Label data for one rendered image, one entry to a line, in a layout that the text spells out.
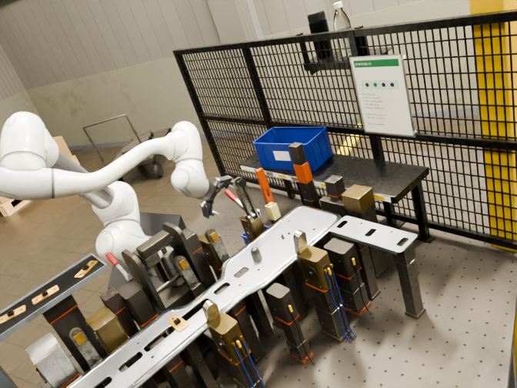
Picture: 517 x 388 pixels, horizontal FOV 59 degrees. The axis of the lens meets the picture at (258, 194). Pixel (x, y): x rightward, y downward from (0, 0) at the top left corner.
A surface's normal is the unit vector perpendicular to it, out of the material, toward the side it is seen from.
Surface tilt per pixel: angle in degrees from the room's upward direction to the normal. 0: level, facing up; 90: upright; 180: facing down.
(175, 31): 90
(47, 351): 0
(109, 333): 90
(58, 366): 90
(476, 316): 0
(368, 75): 90
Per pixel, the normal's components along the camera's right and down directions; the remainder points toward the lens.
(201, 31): -0.47, 0.54
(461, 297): -0.29, -0.84
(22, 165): 0.37, -0.36
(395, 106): -0.71, 0.51
